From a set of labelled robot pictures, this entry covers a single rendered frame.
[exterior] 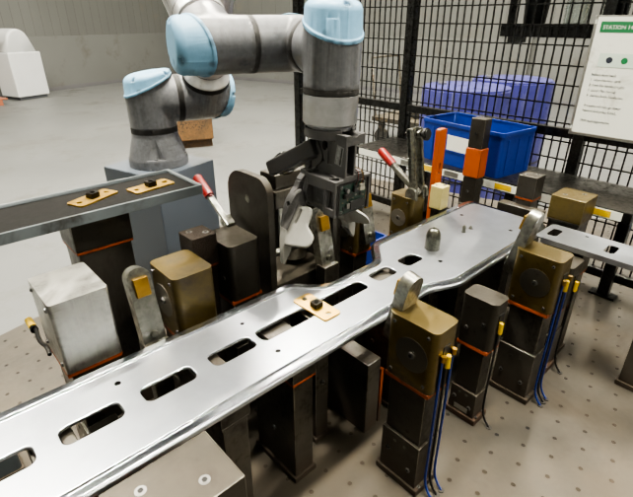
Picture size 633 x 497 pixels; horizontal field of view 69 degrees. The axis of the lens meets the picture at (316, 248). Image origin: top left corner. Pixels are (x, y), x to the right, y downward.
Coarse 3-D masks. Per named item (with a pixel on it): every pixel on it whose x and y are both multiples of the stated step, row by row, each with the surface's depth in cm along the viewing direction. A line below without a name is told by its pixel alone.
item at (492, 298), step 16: (480, 288) 88; (464, 304) 87; (480, 304) 84; (496, 304) 83; (464, 320) 88; (480, 320) 85; (496, 320) 84; (464, 336) 89; (480, 336) 86; (496, 336) 86; (464, 352) 91; (480, 352) 88; (464, 368) 92; (480, 368) 90; (464, 384) 94; (480, 384) 92; (448, 400) 99; (464, 400) 94; (480, 400) 94; (464, 416) 95; (480, 416) 96
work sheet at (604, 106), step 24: (600, 24) 122; (624, 24) 118; (600, 48) 123; (624, 48) 120; (600, 72) 125; (624, 72) 121; (600, 96) 127; (624, 96) 123; (576, 120) 133; (600, 120) 128; (624, 120) 124
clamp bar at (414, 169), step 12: (408, 132) 109; (420, 132) 108; (408, 144) 110; (420, 144) 111; (408, 156) 111; (420, 156) 112; (408, 168) 112; (420, 168) 113; (408, 180) 113; (420, 180) 114
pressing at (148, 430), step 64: (384, 256) 97; (448, 256) 97; (256, 320) 76; (320, 320) 76; (64, 384) 63; (128, 384) 63; (192, 384) 63; (256, 384) 64; (0, 448) 54; (64, 448) 54; (128, 448) 54
